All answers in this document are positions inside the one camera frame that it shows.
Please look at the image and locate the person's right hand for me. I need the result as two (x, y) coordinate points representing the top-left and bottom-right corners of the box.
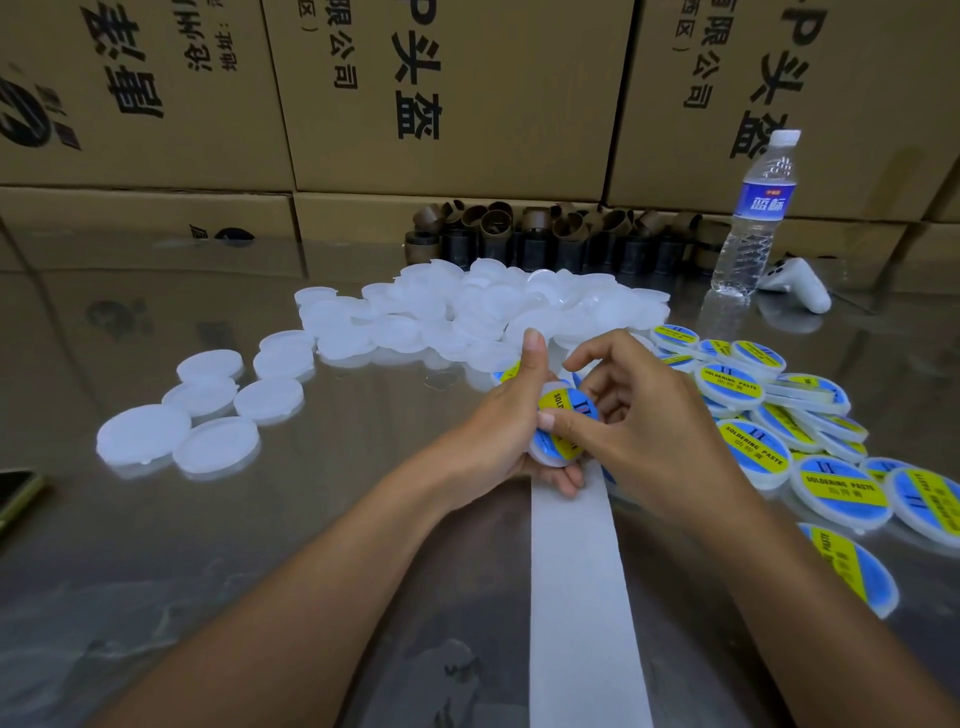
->
(537, 328), (762, 527)

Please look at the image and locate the person's left hand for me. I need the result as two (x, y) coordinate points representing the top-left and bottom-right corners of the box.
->
(427, 330), (587, 515)

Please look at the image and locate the person's right forearm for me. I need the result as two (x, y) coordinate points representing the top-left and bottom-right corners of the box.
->
(708, 483), (960, 728)

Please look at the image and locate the row of dark cardboard tubes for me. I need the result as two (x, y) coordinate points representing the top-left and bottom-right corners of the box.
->
(405, 201), (737, 276)

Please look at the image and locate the person's left forearm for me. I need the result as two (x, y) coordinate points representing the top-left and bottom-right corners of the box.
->
(90, 468), (474, 728)

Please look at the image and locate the white handheld controller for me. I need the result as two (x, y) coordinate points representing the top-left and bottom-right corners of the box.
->
(759, 258), (834, 317)

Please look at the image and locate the stack of brown cardboard boxes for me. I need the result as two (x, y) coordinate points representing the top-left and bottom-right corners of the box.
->
(0, 0), (960, 260)

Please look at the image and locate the sticker roll with backing strip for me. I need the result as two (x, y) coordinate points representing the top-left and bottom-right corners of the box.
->
(528, 480), (657, 728)

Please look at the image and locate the pile of white plastic lids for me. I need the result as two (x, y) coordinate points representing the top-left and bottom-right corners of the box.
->
(96, 258), (672, 482)

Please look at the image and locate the clear plastic water bottle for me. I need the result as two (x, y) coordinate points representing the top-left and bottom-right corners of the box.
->
(711, 129), (803, 299)

